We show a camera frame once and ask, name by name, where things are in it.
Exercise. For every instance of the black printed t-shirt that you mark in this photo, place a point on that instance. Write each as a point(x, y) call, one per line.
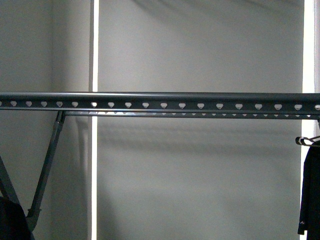
point(309, 218)

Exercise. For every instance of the black garment at left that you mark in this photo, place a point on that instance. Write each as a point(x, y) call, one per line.
point(13, 224)

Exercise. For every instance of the grey perforated rack front rail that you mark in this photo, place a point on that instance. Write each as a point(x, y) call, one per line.
point(296, 103)

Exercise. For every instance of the metal clothes hanger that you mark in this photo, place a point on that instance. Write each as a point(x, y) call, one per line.
point(308, 141)

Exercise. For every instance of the grey perforated rack rail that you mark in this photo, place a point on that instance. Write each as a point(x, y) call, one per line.
point(194, 115)
point(296, 103)

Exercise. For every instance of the grey rack crossed legs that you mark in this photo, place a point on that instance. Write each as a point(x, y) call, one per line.
point(6, 186)

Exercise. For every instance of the grey perforated rack rear rail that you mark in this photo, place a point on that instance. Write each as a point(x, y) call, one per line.
point(194, 115)

